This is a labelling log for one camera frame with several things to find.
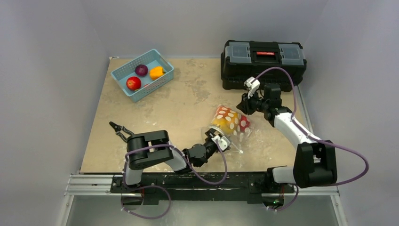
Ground purple fake cabbage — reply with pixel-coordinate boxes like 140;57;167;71
135;64;149;77

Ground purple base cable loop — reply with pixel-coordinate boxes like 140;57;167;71
120;185;172;220

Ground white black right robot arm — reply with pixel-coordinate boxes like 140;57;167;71
237;84;337;192

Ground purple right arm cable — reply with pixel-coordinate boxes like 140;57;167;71
252;66;370;187

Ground black plastic toolbox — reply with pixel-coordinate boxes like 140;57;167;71
221;40;307;92

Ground red fake tomato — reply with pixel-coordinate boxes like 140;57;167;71
237;116;251;134

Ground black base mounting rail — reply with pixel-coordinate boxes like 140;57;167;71
110;172;296;206

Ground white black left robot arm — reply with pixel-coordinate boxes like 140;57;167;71
118;128;231;193

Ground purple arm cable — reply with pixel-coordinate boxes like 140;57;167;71
252;66;370;187
122;137;229;186

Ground polka dot zip top bag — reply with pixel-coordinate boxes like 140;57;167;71
200;105;254;154

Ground light blue perforated basket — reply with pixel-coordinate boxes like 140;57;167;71
111;49;174;102

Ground orange fake fruit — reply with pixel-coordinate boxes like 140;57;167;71
148;66;166;81

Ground red fake apple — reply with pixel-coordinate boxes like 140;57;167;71
126;76;142;91

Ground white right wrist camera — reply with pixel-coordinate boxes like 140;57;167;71
244;77;261;99

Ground black handled pliers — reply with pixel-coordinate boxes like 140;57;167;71
109;121;134;143

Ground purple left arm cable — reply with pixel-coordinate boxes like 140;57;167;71
122;137;229;186

